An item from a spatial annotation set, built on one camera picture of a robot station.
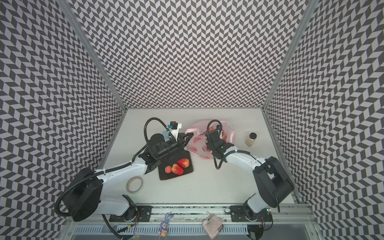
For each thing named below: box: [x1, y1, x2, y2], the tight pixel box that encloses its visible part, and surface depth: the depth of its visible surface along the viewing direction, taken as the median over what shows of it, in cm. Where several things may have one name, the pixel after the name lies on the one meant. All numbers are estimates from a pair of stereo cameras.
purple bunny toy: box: [157, 212, 172, 238], surface depth 69 cm
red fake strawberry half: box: [171, 163, 184, 175], surface depth 85 cm
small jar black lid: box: [249, 132, 257, 140], surface depth 93 cm
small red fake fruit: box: [164, 165, 172, 174], surface depth 85 cm
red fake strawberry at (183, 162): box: [177, 158, 190, 168], surface depth 86 cm
